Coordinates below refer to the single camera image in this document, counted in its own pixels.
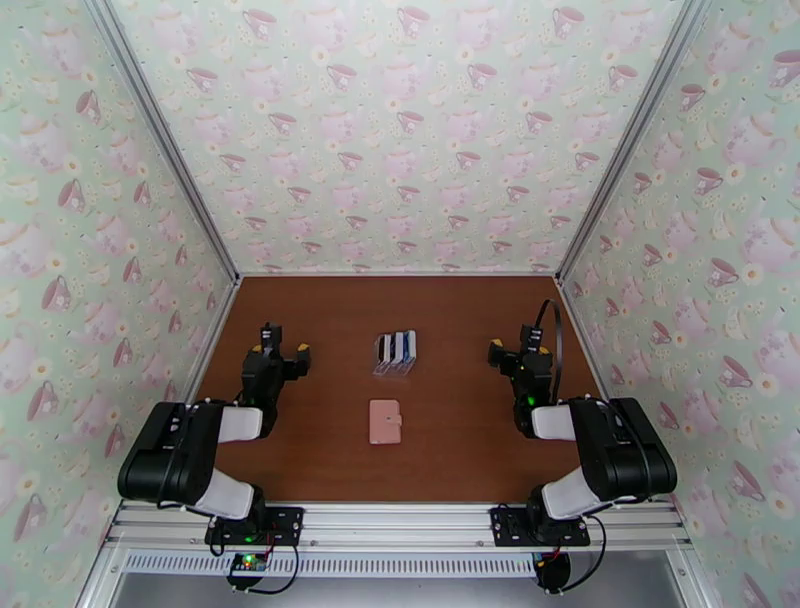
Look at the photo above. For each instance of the teal VIP card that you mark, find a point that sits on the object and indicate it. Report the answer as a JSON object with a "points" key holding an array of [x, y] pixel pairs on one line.
{"points": [[407, 347]]}

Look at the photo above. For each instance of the clear acrylic card stand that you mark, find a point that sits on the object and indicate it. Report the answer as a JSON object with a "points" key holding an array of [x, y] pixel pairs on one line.
{"points": [[394, 370]]}

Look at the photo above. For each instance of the pink card holder wallet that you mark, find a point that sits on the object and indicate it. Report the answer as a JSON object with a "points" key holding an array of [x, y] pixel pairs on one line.
{"points": [[385, 422]]}

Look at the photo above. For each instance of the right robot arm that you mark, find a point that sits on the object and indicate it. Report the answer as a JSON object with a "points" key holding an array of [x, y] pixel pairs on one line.
{"points": [[625, 462]]}

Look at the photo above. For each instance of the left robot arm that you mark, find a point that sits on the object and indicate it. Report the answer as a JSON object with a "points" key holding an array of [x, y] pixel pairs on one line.
{"points": [[169, 456]]}

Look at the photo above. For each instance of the white and black card stack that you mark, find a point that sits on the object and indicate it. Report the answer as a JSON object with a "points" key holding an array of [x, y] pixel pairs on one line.
{"points": [[382, 350]]}

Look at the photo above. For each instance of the controller board with green light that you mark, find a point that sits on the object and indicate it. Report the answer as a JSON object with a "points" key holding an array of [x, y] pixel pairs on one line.
{"points": [[249, 564]]}

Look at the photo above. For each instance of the black controller module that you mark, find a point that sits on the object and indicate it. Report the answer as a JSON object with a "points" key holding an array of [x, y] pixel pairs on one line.
{"points": [[553, 572]]}

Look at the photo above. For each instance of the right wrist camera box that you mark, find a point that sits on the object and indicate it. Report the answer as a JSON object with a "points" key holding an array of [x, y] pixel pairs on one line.
{"points": [[532, 337]]}

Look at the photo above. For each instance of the aluminium side rail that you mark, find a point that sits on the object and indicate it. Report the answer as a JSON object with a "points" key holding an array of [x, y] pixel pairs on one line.
{"points": [[194, 375], [601, 375]]}

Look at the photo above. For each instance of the aluminium back rail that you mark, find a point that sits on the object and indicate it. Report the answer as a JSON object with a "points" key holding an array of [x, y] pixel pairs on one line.
{"points": [[400, 274]]}

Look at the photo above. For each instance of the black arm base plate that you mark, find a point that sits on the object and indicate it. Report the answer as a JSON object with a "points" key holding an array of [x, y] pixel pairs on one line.
{"points": [[506, 528], [287, 525]]}

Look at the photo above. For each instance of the aluminium front rail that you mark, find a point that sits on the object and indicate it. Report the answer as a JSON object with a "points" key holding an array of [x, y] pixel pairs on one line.
{"points": [[400, 525]]}

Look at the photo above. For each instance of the aluminium frame post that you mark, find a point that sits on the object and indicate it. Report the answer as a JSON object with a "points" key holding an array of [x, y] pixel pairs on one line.
{"points": [[162, 134], [632, 134]]}

